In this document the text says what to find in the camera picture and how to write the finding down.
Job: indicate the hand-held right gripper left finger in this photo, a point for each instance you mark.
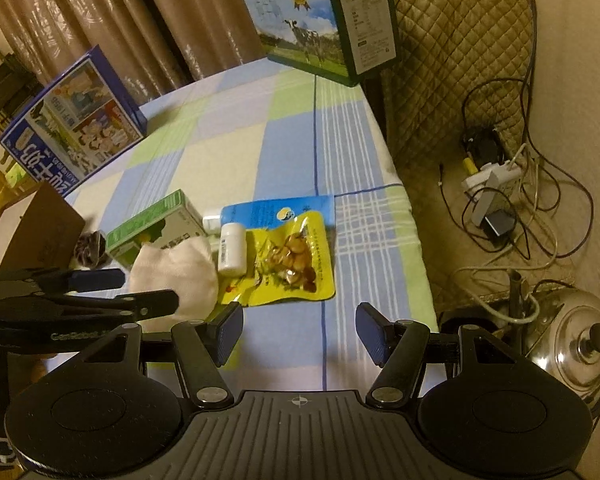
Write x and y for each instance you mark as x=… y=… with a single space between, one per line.
x=230 y=334

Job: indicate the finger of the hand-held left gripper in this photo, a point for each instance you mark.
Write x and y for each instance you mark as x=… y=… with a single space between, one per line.
x=92 y=280
x=150 y=302

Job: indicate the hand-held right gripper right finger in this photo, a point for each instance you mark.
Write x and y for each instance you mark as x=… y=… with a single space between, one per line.
x=370 y=334

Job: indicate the black hair scrunchie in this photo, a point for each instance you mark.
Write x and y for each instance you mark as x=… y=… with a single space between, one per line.
x=92 y=251

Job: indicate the white cloth bundle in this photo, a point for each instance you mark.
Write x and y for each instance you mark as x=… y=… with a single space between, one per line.
x=180 y=275

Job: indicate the green medicine box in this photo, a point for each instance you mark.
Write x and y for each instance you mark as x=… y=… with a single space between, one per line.
x=145 y=230

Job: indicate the brown cardboard box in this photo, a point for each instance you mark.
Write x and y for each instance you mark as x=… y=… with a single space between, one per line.
x=35 y=230

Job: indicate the small white bottle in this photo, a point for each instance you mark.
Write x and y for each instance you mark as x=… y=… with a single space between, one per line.
x=232 y=250

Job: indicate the yellow snack packet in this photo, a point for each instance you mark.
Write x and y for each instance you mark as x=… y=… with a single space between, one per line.
x=290 y=265

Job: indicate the blue tube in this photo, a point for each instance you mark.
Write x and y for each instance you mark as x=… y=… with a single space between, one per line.
x=270 y=212

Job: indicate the blue milk carton box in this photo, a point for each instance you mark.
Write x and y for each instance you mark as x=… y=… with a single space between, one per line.
x=80 y=130

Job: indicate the black power adapter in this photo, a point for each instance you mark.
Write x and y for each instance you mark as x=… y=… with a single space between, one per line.
x=500 y=228

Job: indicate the white power adapter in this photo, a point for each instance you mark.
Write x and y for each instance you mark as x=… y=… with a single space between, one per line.
x=487 y=205

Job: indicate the plaid tablecloth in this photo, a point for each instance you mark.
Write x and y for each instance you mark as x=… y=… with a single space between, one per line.
x=280 y=135

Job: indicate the steel kettle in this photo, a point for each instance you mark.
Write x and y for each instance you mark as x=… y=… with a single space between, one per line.
x=580 y=330

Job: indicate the dark folding rack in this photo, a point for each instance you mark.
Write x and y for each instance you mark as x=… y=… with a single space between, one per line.
x=5 y=85

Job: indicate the black plug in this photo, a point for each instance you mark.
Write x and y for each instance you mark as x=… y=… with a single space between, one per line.
x=485 y=147

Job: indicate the brown patterned curtain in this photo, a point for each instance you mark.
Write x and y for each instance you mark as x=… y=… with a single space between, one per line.
x=130 y=10

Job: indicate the quilted beige chair cover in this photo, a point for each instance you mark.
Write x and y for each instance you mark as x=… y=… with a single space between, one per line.
x=455 y=50

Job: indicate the white green milk carton box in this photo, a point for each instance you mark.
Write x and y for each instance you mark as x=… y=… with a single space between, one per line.
x=300 y=20

